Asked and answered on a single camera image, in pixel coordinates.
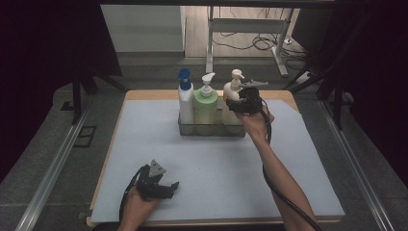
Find green pump bottle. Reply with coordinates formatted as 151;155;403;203
192;72;219;136

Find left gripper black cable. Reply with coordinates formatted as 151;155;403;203
118;165;150;222

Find white desk frame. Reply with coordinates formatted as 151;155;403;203
205;6;295;78

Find white panel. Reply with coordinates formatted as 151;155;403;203
100;4;187;54

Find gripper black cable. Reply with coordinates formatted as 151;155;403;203
118;165;150;222
259;97;323;231

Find black tripod stand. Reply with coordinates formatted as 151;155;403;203
70;68;129;126
282;57;354;131

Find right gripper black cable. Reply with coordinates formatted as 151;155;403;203
259;97;323;231

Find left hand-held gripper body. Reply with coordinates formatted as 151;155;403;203
136;159;172;202

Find black curtain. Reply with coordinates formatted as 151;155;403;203
290;0;408;193
0;0;123;184

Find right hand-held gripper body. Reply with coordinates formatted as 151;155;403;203
237;80;269;116

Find person's right hand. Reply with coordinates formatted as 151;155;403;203
236;107;275;143

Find white bottle with blue cap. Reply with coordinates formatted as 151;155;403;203
177;67;195;136

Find aluminium rail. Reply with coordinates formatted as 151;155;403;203
13;95;94;231
319;99;395;231

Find pale blue table mat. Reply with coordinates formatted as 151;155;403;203
90;98;345;224

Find person's left hand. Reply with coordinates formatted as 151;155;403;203
119;187;161;227

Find cream pump bottle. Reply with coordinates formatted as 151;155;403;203
221;68;246;135

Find black floor cables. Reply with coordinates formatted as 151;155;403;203
211;8;309;62

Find grey mesh basket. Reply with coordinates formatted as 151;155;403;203
177;105;248;138

